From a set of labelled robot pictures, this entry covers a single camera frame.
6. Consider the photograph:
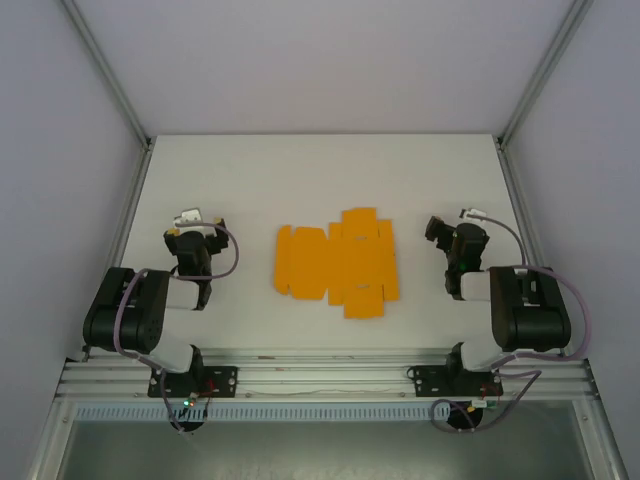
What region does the grey metal sheet panel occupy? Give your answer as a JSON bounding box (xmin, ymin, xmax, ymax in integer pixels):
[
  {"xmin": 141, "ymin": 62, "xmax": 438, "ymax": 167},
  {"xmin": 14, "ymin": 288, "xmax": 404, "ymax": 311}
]
[{"xmin": 27, "ymin": 399, "xmax": 629, "ymax": 480}]

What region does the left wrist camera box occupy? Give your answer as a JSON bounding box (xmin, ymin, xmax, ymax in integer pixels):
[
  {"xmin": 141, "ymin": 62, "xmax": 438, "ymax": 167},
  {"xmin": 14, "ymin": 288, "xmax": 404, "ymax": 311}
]
[{"xmin": 172, "ymin": 208, "xmax": 204, "ymax": 232}]

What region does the aluminium table side rail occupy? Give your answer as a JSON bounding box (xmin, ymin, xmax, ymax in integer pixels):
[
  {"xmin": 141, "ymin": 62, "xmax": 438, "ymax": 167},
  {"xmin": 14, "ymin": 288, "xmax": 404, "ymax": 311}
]
[
  {"xmin": 496, "ymin": 139, "xmax": 594, "ymax": 362},
  {"xmin": 79, "ymin": 142, "xmax": 155, "ymax": 362}
]

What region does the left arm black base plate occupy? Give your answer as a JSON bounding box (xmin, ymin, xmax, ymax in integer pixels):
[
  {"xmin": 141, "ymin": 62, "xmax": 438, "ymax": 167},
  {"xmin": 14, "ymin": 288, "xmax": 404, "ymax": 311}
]
[{"xmin": 146, "ymin": 365, "xmax": 239, "ymax": 399}]

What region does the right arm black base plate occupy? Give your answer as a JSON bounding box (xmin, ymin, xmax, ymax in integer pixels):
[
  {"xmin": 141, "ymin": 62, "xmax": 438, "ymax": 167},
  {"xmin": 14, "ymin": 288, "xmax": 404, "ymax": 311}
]
[{"xmin": 406, "ymin": 364, "xmax": 504, "ymax": 399}]

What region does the black round cable grommet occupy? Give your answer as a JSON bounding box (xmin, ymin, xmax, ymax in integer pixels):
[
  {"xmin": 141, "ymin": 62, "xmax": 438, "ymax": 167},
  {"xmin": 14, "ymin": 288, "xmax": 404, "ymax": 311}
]
[
  {"xmin": 445, "ymin": 399, "xmax": 484, "ymax": 433},
  {"xmin": 169, "ymin": 417, "xmax": 206, "ymax": 434}
]

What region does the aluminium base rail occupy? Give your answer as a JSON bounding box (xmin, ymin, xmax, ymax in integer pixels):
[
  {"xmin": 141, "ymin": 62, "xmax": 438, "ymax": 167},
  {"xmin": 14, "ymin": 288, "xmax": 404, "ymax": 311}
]
[{"xmin": 53, "ymin": 348, "xmax": 600, "ymax": 401}]

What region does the aluminium frame post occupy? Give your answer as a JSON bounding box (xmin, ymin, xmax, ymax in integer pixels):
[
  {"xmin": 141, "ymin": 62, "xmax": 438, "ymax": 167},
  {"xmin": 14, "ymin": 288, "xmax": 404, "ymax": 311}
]
[
  {"xmin": 59, "ymin": 0, "xmax": 154, "ymax": 151},
  {"xmin": 495, "ymin": 0, "xmax": 596, "ymax": 150}
]

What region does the slotted grey cable duct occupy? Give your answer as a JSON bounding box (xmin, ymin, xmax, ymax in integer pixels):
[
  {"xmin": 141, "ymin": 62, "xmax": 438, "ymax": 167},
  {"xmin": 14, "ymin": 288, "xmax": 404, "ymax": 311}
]
[{"xmin": 73, "ymin": 404, "xmax": 474, "ymax": 422}]

